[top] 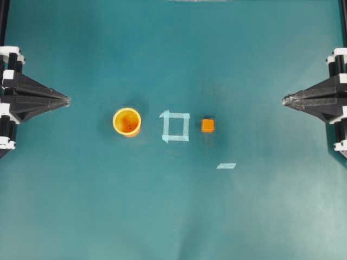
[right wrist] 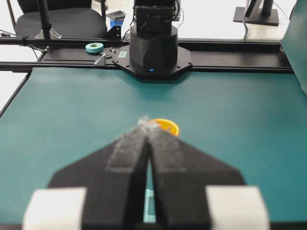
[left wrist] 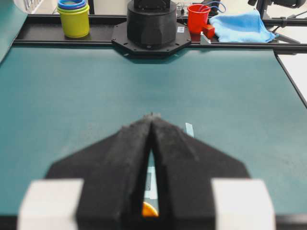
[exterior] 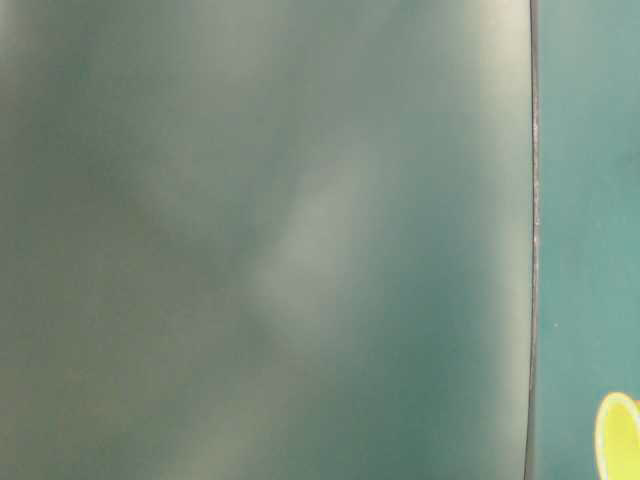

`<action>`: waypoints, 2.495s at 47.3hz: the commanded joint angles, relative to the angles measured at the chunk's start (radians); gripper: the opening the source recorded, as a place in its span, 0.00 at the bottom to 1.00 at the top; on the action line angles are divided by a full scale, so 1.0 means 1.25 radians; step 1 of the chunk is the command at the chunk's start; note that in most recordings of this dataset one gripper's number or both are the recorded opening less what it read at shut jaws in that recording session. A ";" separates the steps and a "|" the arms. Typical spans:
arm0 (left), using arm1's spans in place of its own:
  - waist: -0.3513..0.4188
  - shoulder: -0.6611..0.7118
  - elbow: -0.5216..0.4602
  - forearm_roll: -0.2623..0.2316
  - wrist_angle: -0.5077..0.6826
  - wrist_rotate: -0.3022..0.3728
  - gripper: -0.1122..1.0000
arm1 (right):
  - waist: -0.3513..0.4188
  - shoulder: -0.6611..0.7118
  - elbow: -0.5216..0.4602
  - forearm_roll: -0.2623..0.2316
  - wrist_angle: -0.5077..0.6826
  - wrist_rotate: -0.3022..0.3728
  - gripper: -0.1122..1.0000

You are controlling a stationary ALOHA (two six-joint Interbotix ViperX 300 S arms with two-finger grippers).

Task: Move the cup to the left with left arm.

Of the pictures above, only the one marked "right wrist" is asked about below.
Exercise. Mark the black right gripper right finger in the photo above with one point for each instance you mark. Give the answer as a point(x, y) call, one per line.
point(196, 191)

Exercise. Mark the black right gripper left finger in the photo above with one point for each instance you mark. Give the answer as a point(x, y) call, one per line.
point(103, 191)

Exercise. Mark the orange plastic cup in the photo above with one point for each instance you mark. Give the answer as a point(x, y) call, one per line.
point(167, 125)

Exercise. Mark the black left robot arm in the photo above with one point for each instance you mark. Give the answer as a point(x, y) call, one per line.
point(152, 30)

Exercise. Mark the black octagonal mounting plate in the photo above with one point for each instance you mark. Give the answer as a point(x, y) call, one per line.
point(153, 65)

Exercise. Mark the teal tape roll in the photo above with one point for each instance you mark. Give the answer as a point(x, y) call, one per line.
point(94, 47)

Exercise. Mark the blue box with black lid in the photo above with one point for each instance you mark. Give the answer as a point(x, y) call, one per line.
point(116, 18)

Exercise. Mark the black office chair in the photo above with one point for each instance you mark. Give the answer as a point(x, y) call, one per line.
point(69, 18)

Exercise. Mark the teal panel at right edge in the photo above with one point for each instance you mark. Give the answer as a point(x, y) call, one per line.
point(294, 42)

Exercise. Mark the black monitor stand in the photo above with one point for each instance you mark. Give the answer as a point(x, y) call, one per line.
point(257, 12)

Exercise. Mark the black vertical pole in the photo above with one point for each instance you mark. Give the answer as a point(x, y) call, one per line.
point(45, 23)

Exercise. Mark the black aluminium rail frame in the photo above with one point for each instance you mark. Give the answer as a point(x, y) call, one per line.
point(203, 56)

